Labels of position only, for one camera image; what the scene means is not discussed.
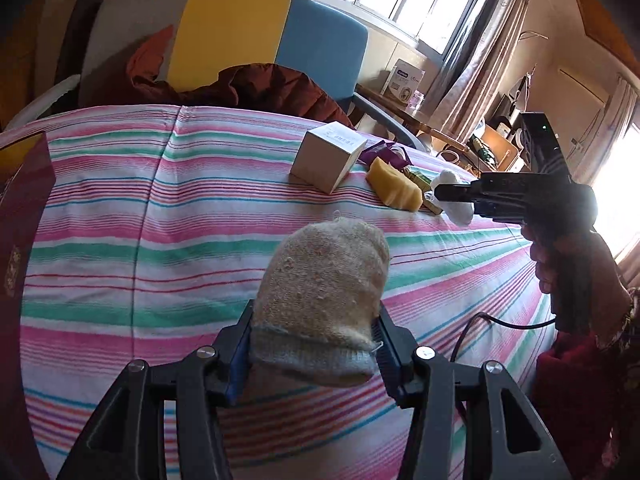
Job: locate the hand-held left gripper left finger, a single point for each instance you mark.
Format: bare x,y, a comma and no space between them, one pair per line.
237,362

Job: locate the beige knitted sock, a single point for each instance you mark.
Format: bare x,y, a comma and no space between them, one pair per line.
320,290

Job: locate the wooden side table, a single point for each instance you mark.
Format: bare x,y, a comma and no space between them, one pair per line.
425,122

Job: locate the yellow sponge block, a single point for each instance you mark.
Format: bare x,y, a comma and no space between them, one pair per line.
395,185

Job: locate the metal tin box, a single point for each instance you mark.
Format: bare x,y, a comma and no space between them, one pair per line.
25,220

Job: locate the striped tablecloth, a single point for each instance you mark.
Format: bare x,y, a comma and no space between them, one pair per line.
150,260

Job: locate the person's right hand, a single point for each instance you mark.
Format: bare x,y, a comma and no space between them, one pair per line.
610,290

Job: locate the grey beige curtain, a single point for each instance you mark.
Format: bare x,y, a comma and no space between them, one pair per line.
480,60

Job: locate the white printed carton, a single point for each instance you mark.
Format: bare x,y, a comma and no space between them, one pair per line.
402,82

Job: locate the wooden wall cabinet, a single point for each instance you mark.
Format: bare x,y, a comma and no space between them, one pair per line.
605,10

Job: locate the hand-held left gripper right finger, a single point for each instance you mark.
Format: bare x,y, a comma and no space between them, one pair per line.
387,360

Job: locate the reddish-brown padded jacket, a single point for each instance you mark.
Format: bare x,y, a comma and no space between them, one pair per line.
275,90

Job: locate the grey yellow blue armchair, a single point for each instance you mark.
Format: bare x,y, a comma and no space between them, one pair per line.
235,35

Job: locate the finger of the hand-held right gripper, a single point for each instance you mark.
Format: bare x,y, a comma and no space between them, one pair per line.
455,192

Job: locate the white cloth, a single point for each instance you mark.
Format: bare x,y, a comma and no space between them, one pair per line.
447,177

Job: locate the green snack packet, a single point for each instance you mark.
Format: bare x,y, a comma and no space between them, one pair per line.
417,176

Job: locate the small pink box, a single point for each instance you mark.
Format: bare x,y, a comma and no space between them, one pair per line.
416,101

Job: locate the purple snack packet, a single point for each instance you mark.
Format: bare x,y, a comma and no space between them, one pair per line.
385,152

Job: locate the small white cardboard box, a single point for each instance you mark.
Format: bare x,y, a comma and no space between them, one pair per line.
325,160

